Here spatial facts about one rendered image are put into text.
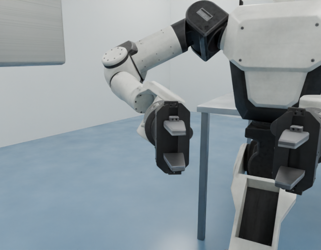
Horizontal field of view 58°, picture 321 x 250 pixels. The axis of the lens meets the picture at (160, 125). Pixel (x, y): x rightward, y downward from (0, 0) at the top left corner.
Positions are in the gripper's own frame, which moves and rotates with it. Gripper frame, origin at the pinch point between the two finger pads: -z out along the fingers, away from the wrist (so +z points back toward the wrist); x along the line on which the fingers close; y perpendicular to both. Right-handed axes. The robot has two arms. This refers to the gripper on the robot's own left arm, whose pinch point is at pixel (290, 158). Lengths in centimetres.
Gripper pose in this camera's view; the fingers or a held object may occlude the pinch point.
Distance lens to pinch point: 42.3
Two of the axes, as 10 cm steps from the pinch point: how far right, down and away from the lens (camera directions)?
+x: 0.0, 9.7, 2.3
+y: -8.2, -1.3, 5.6
